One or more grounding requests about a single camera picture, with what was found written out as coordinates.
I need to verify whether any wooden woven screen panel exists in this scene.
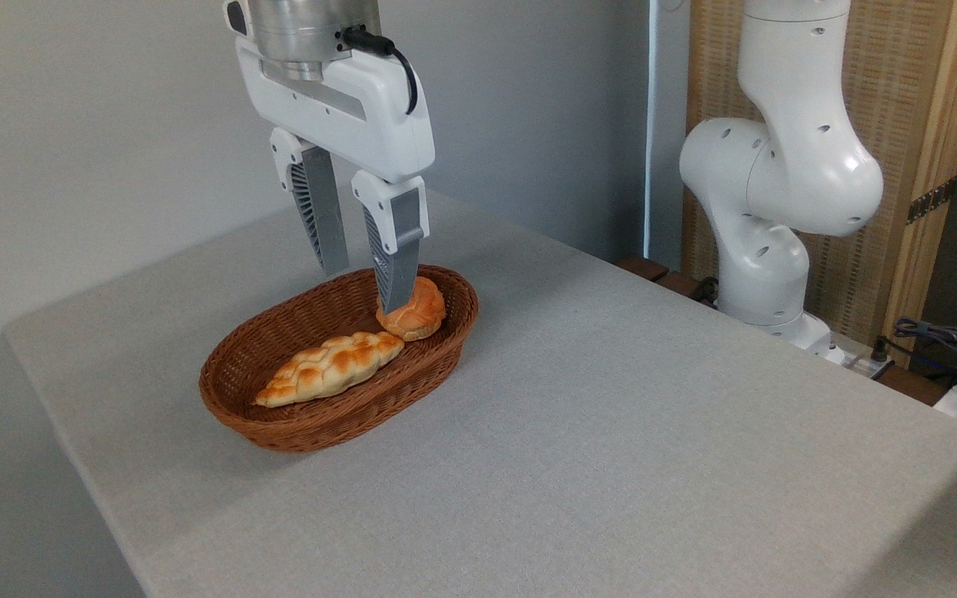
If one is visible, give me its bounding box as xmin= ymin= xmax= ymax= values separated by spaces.
xmin=682 ymin=0 xmax=957 ymax=366

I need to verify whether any brown oval wicker basket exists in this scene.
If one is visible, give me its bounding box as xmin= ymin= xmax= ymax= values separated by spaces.
xmin=199 ymin=264 xmax=480 ymax=453

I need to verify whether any black cable bundle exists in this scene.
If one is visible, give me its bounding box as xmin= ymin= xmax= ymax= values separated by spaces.
xmin=871 ymin=316 xmax=957 ymax=385

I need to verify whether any round orange bread bun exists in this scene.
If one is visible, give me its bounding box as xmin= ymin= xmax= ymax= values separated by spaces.
xmin=375 ymin=276 xmax=448 ymax=341

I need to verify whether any black metal screen hinge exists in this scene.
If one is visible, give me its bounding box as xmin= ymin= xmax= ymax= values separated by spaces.
xmin=906 ymin=176 xmax=957 ymax=225

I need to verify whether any long braided bread loaf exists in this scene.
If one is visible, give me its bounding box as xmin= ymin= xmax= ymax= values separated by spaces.
xmin=254 ymin=331 xmax=405 ymax=409

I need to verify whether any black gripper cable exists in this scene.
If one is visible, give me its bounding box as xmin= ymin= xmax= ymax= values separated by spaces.
xmin=340 ymin=27 xmax=420 ymax=115

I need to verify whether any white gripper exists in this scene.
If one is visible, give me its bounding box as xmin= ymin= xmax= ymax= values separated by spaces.
xmin=234 ymin=37 xmax=436 ymax=315

